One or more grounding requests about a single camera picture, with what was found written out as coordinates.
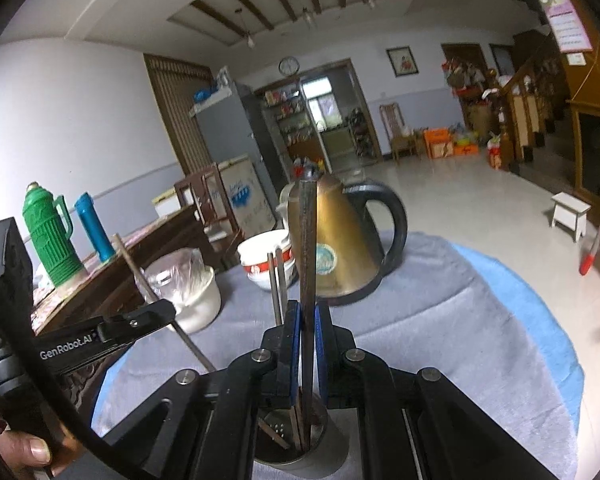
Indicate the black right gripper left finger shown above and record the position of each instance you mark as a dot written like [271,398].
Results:
[205,426]

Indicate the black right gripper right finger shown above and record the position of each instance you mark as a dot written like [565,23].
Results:
[413,425]

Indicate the person's left hand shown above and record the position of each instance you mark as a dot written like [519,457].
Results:
[24,453]

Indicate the grey metal utensil cup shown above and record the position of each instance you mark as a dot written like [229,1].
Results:
[282,446]

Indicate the grey table cloth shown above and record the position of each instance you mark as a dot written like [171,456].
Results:
[430,319]

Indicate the dark carved wooden table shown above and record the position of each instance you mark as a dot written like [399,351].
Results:
[110,289]

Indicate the green thermos flask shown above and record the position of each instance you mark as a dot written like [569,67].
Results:
[50,227]

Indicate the blue thermos flask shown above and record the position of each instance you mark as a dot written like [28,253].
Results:
[93,227]

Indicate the white pot with plastic bag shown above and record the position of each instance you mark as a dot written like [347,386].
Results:
[189,284]

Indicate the gold electric kettle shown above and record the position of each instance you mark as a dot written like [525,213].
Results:
[350,258]

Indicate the white red bowl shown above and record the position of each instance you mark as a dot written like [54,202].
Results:
[253,256]

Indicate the cardboard box with blue print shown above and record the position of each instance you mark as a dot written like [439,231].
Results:
[252,211]

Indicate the dark wooden chair near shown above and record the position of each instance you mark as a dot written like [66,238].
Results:
[206,192]

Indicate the white small stool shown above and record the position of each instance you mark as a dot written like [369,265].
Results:
[571,213]

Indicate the orange box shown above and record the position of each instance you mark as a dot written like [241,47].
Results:
[439,143]

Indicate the wooden chair far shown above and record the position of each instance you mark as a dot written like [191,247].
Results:
[400,138]

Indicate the grey refrigerator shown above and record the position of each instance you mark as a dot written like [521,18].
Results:
[232,124]

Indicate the framed wall picture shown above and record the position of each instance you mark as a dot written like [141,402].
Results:
[402,61]

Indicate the round wall clock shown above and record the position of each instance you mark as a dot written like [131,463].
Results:
[288,66]

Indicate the wall calendar pink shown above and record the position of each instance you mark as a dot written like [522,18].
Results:
[568,29]

